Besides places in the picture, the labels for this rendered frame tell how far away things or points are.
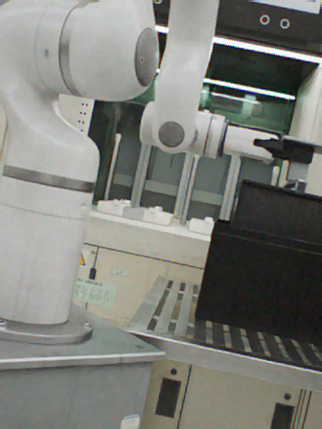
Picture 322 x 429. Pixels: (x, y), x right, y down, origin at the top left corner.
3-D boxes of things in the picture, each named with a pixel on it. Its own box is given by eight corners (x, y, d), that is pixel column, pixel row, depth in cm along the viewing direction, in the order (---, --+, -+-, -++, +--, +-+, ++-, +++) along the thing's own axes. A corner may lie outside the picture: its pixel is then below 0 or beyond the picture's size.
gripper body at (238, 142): (215, 158, 117) (268, 169, 117) (214, 153, 107) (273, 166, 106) (222, 123, 117) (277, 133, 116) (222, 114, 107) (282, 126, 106)
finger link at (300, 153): (276, 157, 109) (310, 164, 109) (278, 155, 106) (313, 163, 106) (280, 140, 109) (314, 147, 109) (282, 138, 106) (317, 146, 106)
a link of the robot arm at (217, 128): (204, 158, 117) (218, 161, 117) (203, 154, 108) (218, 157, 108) (213, 118, 117) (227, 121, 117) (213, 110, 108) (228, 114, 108)
